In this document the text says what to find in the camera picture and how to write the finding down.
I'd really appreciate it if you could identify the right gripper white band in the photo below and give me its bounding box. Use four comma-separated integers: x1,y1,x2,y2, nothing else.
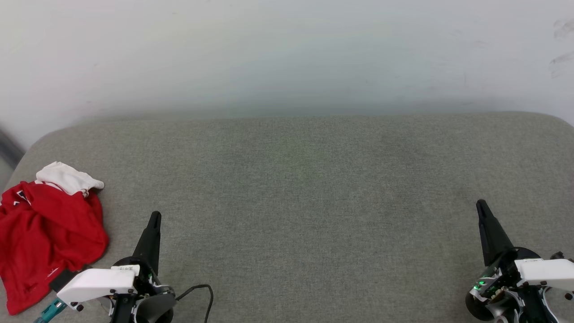
465,199,574,323

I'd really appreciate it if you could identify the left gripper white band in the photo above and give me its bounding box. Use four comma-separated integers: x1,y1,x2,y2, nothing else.
57,211,176,323

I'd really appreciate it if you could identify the red and white shirt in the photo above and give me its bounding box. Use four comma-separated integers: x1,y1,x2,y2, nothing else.
0,161,109,315

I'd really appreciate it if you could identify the grey fabric sofa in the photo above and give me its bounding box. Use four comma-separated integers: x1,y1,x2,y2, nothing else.
0,112,574,323

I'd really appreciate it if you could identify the dark baseboard strip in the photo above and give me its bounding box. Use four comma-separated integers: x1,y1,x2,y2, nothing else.
0,127,26,170

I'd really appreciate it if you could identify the thin black left gripper cable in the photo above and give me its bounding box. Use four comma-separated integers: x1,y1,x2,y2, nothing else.
175,284,214,323

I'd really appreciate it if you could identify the left camera cable teal plug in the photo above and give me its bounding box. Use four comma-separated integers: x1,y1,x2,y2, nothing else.
34,298,68,323

